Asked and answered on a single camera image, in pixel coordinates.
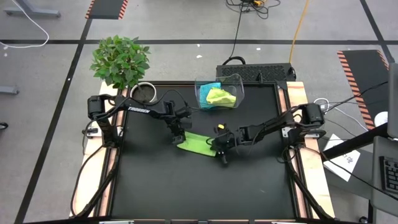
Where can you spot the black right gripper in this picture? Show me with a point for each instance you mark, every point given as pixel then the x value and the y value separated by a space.
pixel 228 146

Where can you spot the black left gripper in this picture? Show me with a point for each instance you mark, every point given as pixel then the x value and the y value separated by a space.
pixel 182 129

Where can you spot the green microfiber towel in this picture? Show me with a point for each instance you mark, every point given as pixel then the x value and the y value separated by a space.
pixel 196 143

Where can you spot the teal microfiber towel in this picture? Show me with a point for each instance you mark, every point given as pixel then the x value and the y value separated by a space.
pixel 203 93

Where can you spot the lime yellow microfiber towel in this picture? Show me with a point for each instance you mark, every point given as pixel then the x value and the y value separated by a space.
pixel 220 98

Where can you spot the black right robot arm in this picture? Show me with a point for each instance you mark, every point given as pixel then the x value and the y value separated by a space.
pixel 270 126

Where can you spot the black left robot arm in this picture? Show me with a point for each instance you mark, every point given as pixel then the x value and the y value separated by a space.
pixel 140 109

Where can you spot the yellow paper tag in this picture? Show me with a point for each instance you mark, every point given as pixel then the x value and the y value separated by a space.
pixel 221 126

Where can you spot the clear plastic bin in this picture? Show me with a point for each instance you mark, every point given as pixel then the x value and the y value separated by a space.
pixel 239 90

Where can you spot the white plant pot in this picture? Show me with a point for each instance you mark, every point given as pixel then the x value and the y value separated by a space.
pixel 144 93

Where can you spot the light wooden table side board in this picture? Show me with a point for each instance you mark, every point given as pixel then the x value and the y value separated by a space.
pixel 91 174
pixel 298 93

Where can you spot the white paper sheet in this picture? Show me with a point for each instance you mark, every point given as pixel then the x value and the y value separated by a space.
pixel 340 161

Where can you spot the black diagonal desk beam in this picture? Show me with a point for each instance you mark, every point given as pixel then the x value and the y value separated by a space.
pixel 354 143

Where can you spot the black orange-striped floor mat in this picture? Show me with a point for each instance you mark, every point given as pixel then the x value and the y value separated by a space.
pixel 363 77
pixel 107 9

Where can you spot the white round cup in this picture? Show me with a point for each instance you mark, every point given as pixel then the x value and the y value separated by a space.
pixel 382 118

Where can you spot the grey desk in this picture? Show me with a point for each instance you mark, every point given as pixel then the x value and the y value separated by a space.
pixel 377 193

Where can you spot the black computer keyboard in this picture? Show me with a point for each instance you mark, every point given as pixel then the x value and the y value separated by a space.
pixel 391 174

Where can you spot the grey monitor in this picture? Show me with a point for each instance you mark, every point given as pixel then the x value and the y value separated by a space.
pixel 394 99

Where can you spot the grey metal desk foot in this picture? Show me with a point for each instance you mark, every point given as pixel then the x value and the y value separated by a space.
pixel 34 12
pixel 7 90

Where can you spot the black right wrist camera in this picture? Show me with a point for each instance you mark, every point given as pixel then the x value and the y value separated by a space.
pixel 233 137

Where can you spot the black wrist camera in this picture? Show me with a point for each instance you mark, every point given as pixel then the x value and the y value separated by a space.
pixel 184 112
pixel 233 137

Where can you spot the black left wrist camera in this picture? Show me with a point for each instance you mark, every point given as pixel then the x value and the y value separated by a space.
pixel 184 112

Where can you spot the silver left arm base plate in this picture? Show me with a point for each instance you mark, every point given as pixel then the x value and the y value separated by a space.
pixel 90 132

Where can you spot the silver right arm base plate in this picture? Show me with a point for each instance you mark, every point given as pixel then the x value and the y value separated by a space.
pixel 318 134

